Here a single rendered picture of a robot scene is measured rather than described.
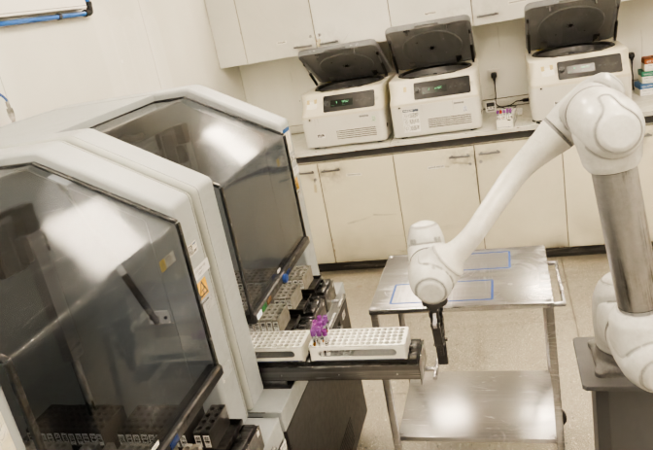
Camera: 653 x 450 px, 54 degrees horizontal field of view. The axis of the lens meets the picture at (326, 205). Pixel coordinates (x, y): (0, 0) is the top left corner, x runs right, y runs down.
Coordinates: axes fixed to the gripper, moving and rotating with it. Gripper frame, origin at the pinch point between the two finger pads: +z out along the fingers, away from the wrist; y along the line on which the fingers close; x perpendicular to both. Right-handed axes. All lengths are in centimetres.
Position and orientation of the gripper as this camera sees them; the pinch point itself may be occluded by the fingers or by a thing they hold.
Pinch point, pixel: (442, 353)
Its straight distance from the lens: 195.1
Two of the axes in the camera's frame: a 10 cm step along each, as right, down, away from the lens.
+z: 1.8, 9.3, 3.1
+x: 9.5, -0.9, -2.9
